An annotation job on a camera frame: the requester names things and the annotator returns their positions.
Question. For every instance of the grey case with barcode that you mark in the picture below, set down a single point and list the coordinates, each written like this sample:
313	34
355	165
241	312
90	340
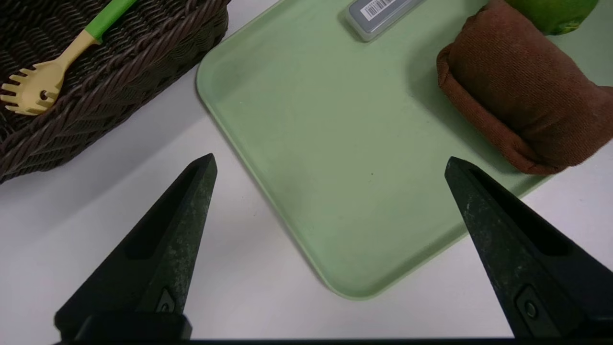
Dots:
383	14

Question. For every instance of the brown towel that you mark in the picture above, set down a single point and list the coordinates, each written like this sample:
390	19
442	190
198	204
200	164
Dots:
522	86

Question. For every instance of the dark brown wicker basket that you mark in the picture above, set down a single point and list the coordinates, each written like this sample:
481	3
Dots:
119	81

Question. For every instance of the green lime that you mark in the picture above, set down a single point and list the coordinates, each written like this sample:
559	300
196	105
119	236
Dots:
550	14

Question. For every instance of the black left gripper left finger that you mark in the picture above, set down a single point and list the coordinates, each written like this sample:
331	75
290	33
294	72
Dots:
158	258

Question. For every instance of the light green plastic tray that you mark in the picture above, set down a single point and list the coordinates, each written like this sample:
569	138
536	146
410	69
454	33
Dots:
335	143

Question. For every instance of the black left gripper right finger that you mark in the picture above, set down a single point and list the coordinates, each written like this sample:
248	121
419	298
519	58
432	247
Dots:
517	258

